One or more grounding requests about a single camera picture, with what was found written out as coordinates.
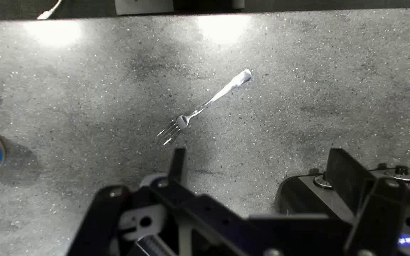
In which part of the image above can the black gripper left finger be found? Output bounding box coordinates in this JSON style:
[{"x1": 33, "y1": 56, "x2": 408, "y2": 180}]
[{"x1": 166, "y1": 147, "x2": 187, "y2": 188}]

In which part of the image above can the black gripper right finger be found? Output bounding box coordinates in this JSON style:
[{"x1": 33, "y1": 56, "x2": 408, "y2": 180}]
[{"x1": 324, "y1": 147, "x2": 378, "y2": 221}]

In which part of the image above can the silver metal fork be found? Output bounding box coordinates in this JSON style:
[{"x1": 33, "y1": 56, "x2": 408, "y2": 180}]
[{"x1": 154, "y1": 69, "x2": 254, "y2": 147}]

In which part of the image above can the white cable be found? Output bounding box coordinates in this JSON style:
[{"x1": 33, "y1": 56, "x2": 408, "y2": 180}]
[{"x1": 35, "y1": 0, "x2": 63, "y2": 22}]

